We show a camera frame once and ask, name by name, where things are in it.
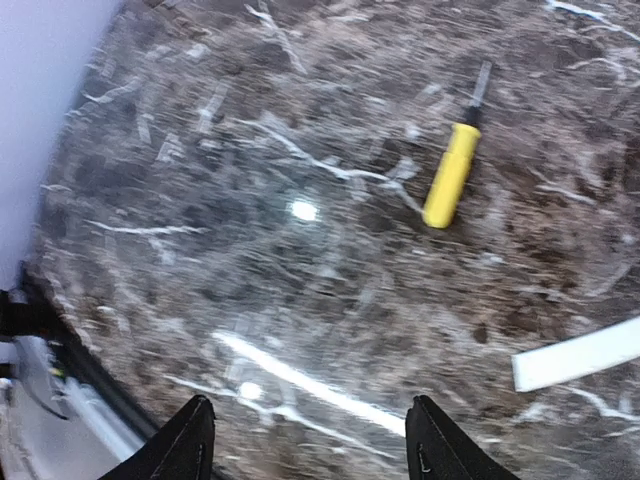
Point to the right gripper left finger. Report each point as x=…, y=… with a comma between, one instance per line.
x=181, y=450

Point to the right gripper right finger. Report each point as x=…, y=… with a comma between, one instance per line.
x=438, y=449

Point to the white battery cover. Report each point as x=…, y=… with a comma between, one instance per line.
x=576, y=358

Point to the yellow handled screwdriver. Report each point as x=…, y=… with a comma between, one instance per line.
x=455, y=165

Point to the white slotted cable duct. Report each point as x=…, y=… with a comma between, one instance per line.
x=61, y=416

